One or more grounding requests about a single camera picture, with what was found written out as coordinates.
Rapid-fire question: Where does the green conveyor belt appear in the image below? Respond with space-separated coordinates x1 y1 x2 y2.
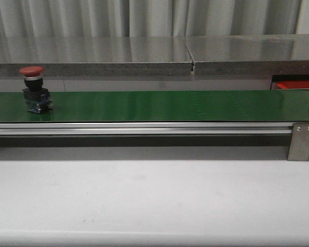
0 90 309 122

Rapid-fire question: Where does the grey stone slab left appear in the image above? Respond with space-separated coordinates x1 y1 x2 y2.
0 37 193 77

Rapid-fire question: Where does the grey stone slab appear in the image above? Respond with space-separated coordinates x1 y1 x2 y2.
0 37 193 77
185 34 309 76

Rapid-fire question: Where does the grey stone slab right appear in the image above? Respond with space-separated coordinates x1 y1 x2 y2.
185 34 309 76

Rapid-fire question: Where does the red plastic tray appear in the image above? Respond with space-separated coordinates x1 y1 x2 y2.
276 80 309 90

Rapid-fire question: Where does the white pleated curtain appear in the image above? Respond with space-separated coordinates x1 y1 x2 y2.
0 1 309 38

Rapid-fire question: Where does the steel conveyor support bracket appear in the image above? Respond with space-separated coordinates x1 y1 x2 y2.
287 122 309 161

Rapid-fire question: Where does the aluminium conveyor side rail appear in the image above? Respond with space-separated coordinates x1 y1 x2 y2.
0 122 294 135

